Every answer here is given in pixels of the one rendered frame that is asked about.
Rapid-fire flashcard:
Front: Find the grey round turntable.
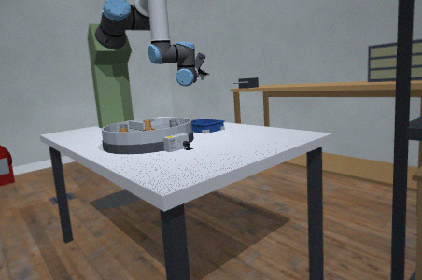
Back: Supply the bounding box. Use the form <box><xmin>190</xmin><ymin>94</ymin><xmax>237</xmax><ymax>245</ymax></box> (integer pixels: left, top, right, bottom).
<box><xmin>102</xmin><ymin>118</ymin><xmax>194</xmax><ymax>154</ymax></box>

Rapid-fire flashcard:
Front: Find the blue crate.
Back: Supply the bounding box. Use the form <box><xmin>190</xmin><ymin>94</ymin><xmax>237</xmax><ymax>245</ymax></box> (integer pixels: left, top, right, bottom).
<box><xmin>191</xmin><ymin>119</ymin><xmax>225</xmax><ymax>133</ymax></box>

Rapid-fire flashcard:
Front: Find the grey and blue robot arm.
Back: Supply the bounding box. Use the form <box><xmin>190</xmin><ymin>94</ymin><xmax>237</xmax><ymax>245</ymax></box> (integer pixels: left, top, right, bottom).
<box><xmin>95</xmin><ymin>0</ymin><xmax>205</xmax><ymax>87</ymax></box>

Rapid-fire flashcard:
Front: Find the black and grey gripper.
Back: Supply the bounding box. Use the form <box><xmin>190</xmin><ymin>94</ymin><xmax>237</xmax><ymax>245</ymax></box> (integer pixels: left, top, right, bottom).
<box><xmin>198</xmin><ymin>69</ymin><xmax>209</xmax><ymax>80</ymax></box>

